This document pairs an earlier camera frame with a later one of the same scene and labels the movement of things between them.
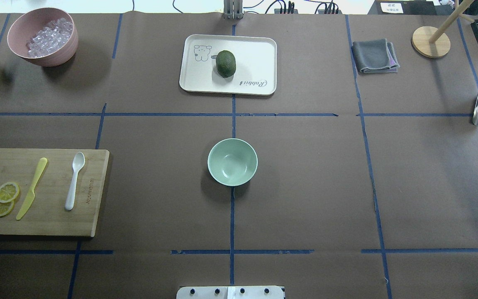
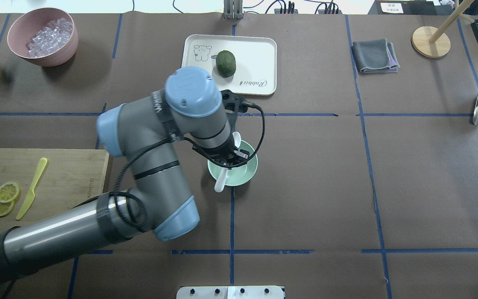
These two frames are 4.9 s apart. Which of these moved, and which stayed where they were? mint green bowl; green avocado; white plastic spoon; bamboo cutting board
Moved: white plastic spoon
Stayed: bamboo cutting board; green avocado; mint green bowl
